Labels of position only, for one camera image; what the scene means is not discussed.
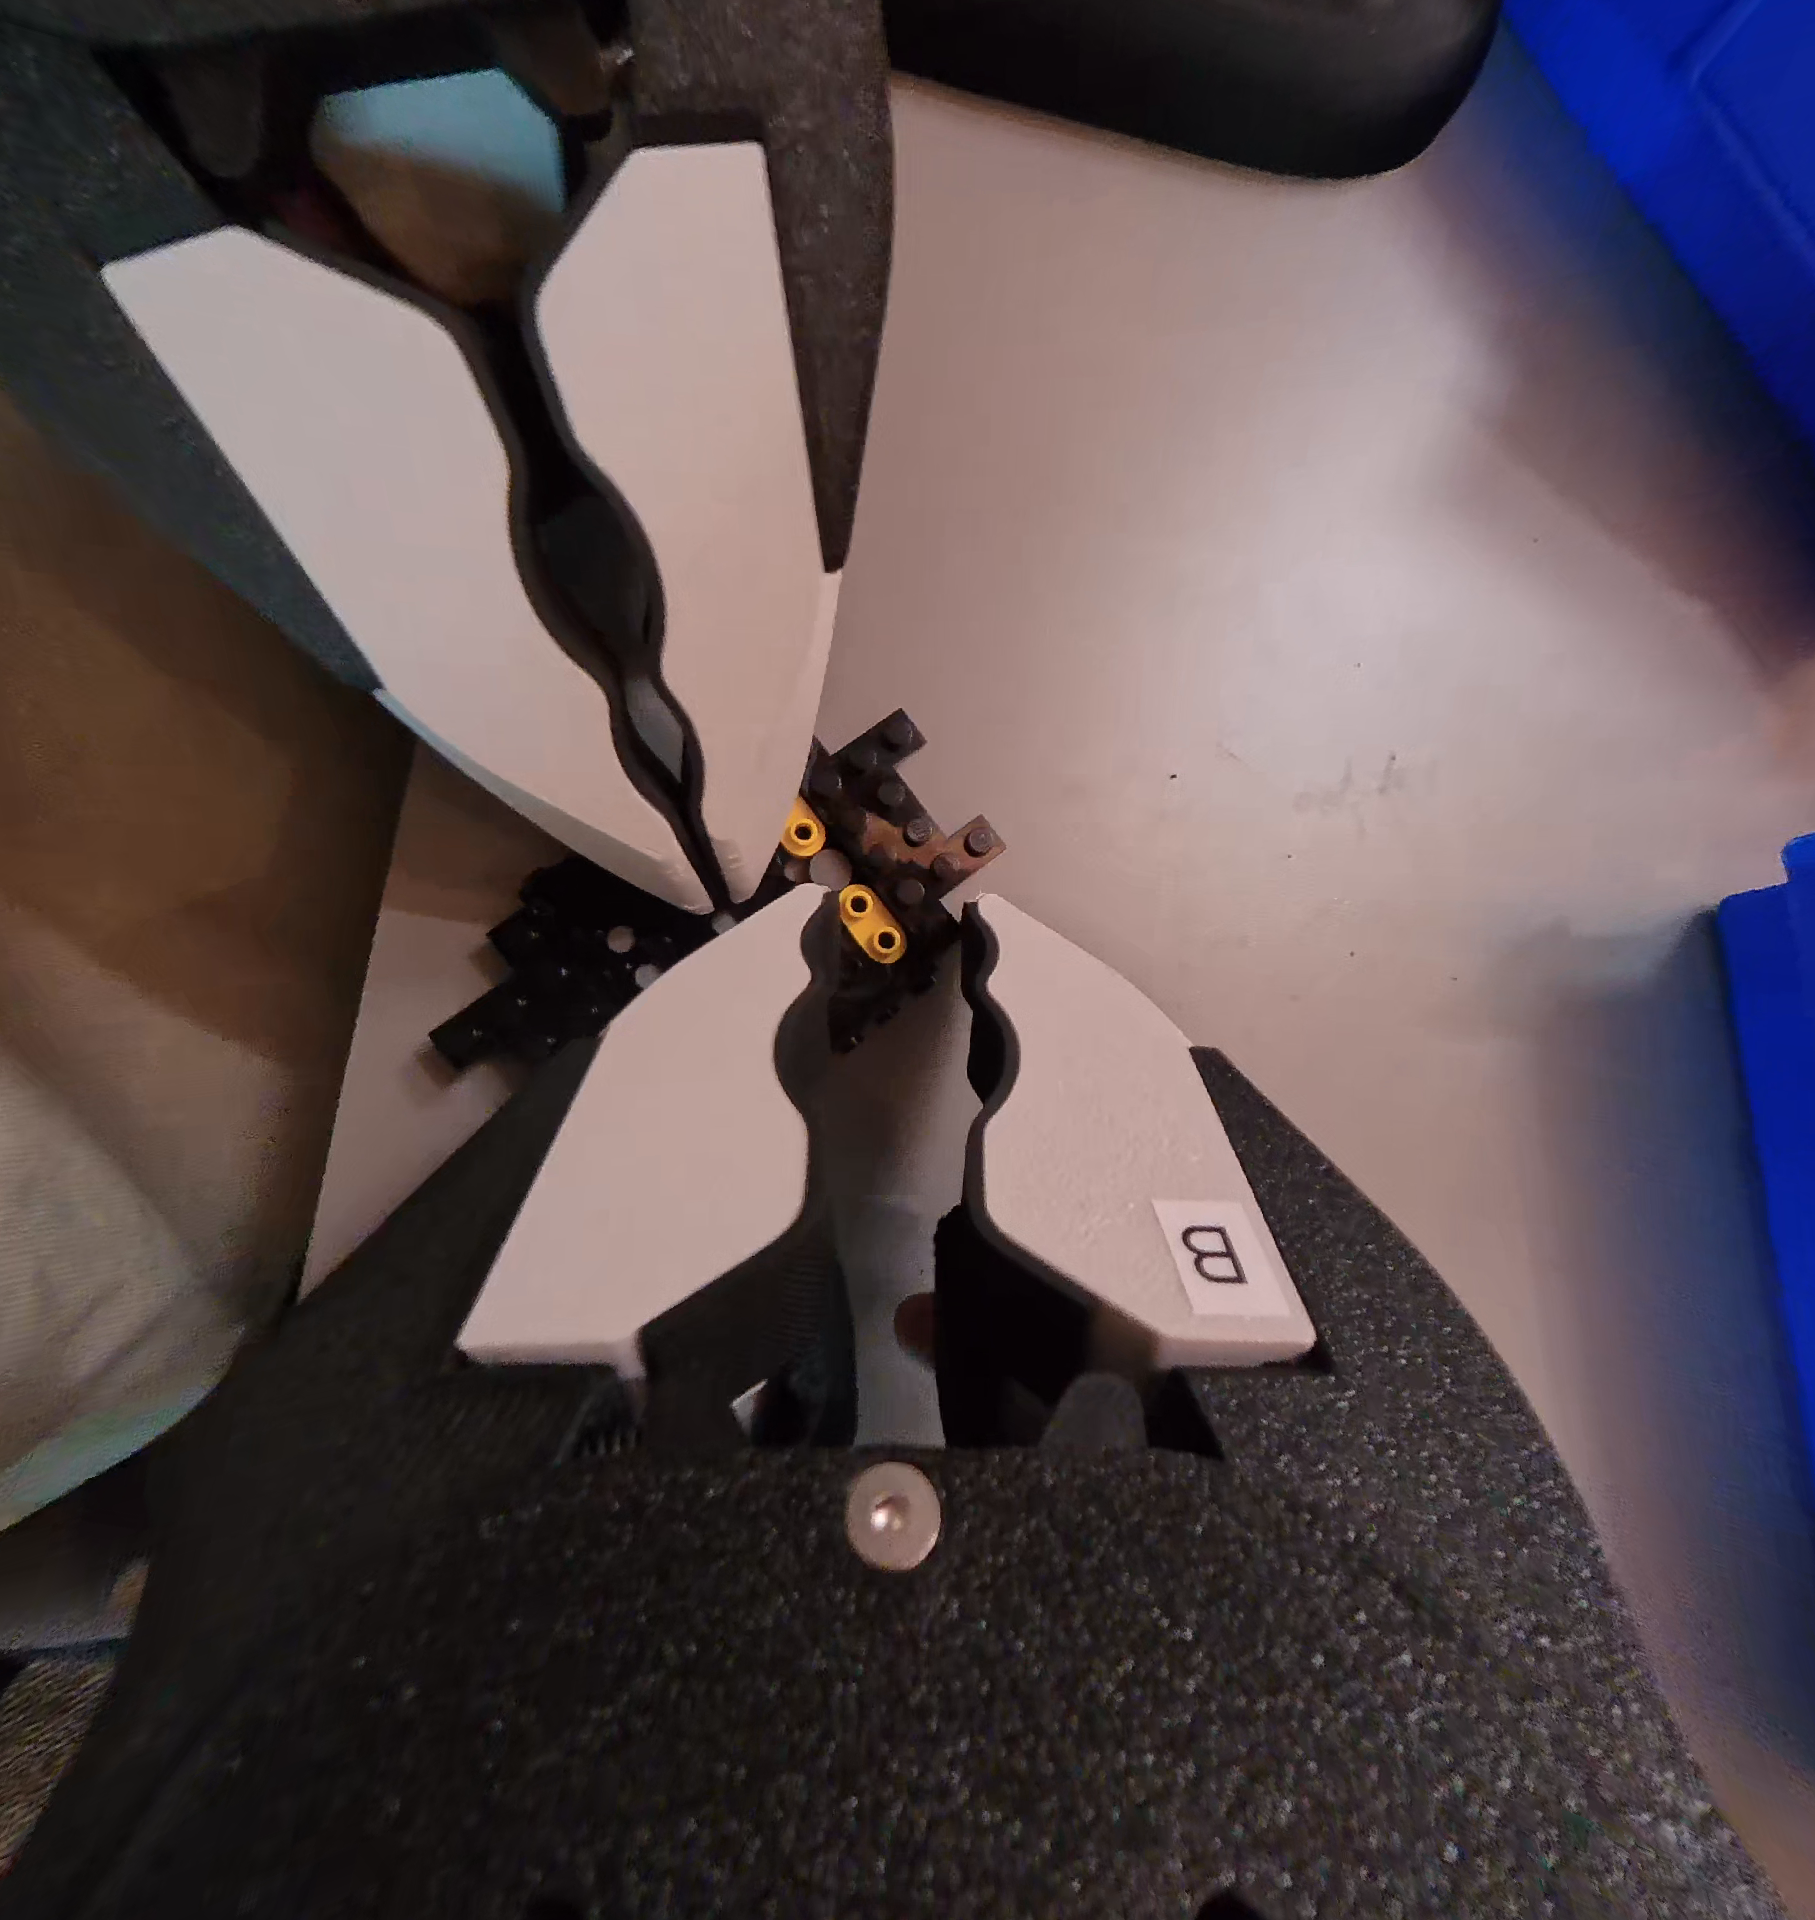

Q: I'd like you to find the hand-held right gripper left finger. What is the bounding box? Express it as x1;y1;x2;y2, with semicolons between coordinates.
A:
455;881;833;1374

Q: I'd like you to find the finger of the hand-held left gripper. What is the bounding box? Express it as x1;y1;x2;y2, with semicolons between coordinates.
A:
103;221;730;915
524;133;849;907

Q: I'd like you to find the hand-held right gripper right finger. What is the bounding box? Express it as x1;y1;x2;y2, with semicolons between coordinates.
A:
959;891;1327;1369

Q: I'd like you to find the black toy brick chassis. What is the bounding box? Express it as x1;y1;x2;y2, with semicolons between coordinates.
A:
428;704;1010;1073

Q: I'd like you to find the grey desk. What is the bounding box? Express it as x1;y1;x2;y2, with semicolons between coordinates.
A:
295;66;1815;1920

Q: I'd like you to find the black chair armrest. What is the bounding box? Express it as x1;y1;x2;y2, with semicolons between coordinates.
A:
888;0;1504;178

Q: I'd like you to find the person's beige clothing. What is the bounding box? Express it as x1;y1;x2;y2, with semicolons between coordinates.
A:
0;321;413;1650

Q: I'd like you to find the blue plastic bin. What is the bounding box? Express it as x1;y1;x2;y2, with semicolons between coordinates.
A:
1500;0;1815;518
1718;816;1815;1794

